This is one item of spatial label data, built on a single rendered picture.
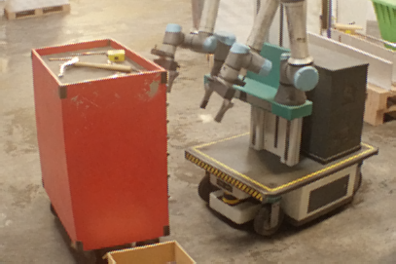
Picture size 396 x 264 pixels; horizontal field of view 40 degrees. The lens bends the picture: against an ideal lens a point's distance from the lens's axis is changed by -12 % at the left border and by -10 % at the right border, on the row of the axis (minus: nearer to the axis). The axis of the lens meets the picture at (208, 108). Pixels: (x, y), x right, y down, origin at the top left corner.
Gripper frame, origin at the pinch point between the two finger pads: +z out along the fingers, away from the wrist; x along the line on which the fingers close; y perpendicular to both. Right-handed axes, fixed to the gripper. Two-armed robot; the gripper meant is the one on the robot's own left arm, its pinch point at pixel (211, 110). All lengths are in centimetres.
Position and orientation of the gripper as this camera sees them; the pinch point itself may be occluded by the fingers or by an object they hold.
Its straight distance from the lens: 256.5
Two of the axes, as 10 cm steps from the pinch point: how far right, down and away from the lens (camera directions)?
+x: 4.8, 4.1, -7.7
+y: -7.7, -2.2, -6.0
